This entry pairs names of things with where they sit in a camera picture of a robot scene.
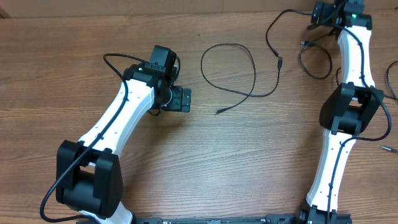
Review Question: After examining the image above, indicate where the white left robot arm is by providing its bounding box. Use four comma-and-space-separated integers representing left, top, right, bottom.
50, 45, 192, 223

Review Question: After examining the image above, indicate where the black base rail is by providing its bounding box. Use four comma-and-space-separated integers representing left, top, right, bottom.
132, 214, 305, 224

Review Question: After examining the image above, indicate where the thin black cable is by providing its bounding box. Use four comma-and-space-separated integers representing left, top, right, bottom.
265, 8, 313, 60
200, 42, 284, 115

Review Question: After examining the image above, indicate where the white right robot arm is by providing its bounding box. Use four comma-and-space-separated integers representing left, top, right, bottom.
293, 1, 384, 223

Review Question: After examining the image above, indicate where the black USB cable silver plug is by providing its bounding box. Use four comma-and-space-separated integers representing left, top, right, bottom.
298, 40, 397, 153

